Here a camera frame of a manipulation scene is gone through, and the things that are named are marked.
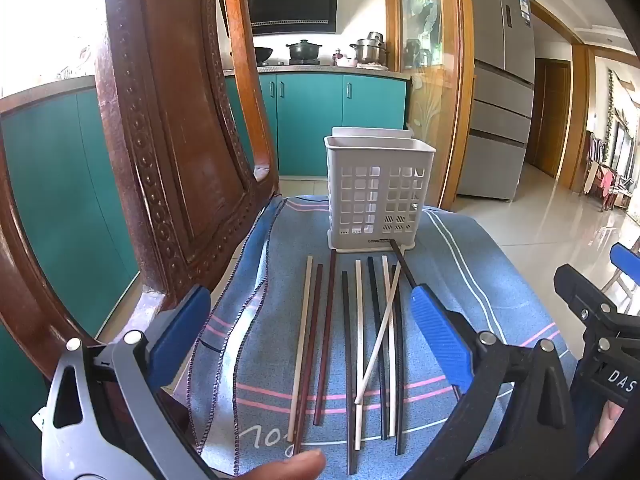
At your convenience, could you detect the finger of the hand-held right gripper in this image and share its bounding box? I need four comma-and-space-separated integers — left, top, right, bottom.
553, 263, 640, 357
610, 242, 640, 287

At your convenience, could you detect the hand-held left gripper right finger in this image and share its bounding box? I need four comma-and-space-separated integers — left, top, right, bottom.
409, 283, 577, 480

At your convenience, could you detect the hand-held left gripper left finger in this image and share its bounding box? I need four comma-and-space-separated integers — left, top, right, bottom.
39, 284, 221, 480

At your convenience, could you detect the white chopstick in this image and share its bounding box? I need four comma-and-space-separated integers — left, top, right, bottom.
354, 263, 402, 406
354, 259, 363, 451
382, 255, 397, 437
286, 255, 315, 440

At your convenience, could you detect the brown chopstick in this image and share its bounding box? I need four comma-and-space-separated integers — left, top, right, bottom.
313, 249, 337, 427
292, 262, 325, 456

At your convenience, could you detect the white plastic utensil basket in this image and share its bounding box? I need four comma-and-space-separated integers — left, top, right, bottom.
323, 126, 436, 253

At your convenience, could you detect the person's right hand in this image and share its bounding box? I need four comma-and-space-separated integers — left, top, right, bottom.
588, 401, 627, 462

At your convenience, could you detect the person's left hand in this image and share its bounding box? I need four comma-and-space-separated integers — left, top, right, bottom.
234, 449, 328, 480

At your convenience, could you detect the blue striped towel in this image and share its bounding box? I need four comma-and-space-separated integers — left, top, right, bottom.
187, 195, 581, 478

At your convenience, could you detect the clothes drying rack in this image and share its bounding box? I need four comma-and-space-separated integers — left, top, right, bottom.
582, 130, 640, 221

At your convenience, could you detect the brown wooden door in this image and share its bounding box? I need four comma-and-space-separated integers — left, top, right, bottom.
525, 57, 572, 181

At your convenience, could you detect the teal kitchen base cabinet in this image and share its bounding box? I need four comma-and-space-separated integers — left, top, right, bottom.
224, 71, 408, 177
0, 77, 146, 461

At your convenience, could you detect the grey refrigerator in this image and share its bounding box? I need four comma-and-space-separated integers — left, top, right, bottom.
456, 0, 537, 201

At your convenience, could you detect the carved wooden chair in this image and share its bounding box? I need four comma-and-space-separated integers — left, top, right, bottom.
0, 0, 281, 480

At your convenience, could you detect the wood framed glass door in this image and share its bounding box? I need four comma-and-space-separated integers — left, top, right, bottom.
385, 0, 476, 211

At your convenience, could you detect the stainless steel stock pot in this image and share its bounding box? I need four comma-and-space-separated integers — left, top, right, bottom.
349, 31, 390, 67

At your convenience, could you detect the black cooking pot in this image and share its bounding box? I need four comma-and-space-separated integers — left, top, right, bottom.
286, 39, 321, 61

